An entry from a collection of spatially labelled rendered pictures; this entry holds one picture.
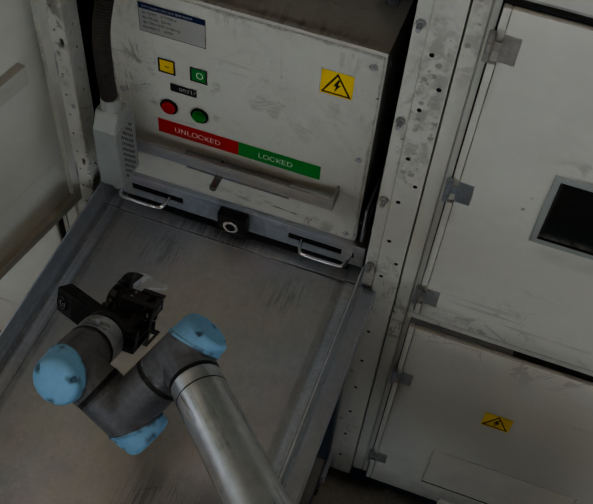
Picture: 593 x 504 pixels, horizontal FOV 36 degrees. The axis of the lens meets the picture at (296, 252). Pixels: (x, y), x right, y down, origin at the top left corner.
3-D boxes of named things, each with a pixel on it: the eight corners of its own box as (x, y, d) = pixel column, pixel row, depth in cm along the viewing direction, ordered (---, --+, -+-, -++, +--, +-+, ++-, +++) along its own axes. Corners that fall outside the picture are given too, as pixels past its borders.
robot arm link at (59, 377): (61, 422, 128) (16, 380, 127) (97, 384, 138) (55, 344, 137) (93, 391, 125) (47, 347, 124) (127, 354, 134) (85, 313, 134)
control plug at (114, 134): (123, 190, 173) (114, 123, 159) (100, 182, 173) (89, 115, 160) (141, 161, 177) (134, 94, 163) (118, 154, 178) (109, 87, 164)
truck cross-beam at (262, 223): (361, 268, 182) (365, 249, 177) (113, 188, 191) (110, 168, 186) (369, 249, 185) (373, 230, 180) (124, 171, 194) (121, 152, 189)
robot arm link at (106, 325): (64, 361, 138) (69, 314, 135) (78, 348, 142) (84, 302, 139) (109, 377, 137) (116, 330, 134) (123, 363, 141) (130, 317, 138)
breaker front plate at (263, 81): (351, 249, 179) (384, 61, 141) (124, 177, 187) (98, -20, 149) (353, 244, 180) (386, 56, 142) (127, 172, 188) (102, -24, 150)
